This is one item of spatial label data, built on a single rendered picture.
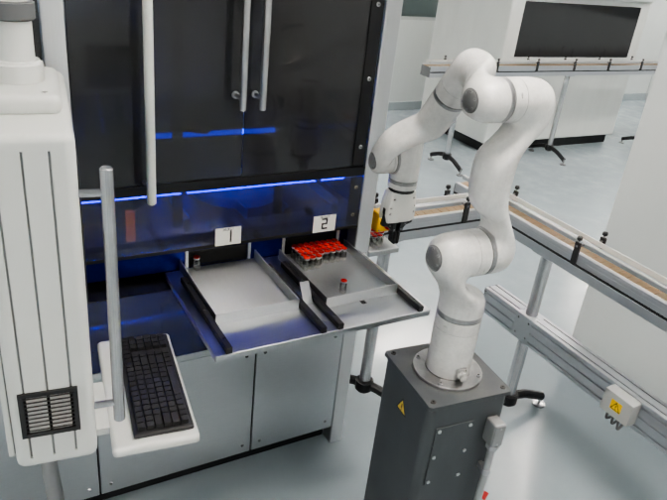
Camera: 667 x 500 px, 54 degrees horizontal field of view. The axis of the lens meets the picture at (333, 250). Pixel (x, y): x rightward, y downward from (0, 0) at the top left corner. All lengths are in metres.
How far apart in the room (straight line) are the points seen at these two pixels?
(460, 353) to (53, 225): 1.03
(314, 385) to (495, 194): 1.28
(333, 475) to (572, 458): 1.04
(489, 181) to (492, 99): 0.20
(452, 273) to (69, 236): 0.85
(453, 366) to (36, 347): 1.01
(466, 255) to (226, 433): 1.29
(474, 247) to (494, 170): 0.20
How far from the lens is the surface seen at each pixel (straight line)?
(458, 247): 1.60
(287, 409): 2.60
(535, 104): 1.54
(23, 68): 1.44
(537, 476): 2.96
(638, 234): 3.18
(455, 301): 1.68
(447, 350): 1.77
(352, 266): 2.26
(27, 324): 1.42
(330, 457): 2.79
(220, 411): 2.47
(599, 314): 3.39
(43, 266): 1.36
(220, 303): 2.00
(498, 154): 1.55
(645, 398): 2.61
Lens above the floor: 1.93
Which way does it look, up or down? 26 degrees down
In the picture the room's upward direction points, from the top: 7 degrees clockwise
